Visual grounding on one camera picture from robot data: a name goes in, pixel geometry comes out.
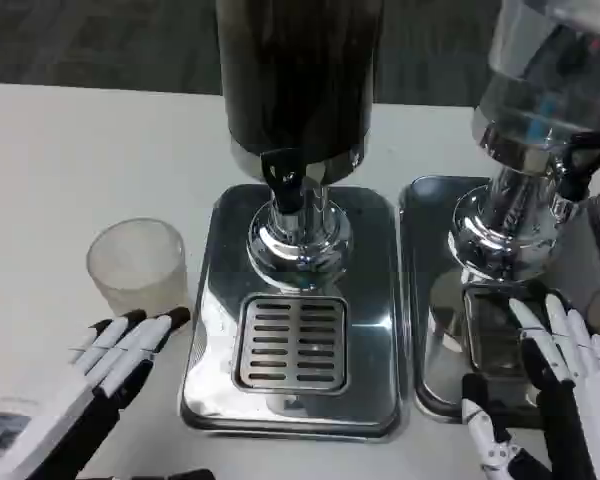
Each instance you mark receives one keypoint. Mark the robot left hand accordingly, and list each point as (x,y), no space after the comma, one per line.
(55,400)

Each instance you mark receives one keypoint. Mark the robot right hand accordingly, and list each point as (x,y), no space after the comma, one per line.
(590,390)

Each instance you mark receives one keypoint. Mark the clear ribbed glass cup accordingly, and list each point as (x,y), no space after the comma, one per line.
(140,280)

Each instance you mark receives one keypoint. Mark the black dispenser tap lever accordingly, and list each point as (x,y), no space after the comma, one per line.
(582,160)
(280,180)

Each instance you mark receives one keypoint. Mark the steel drip grid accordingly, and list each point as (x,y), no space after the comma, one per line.
(290,345)

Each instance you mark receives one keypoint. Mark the clear drink dispenser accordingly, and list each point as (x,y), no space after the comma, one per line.
(540,90)

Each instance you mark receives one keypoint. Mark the dark drink dispenser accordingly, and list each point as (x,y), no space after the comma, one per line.
(295,75)

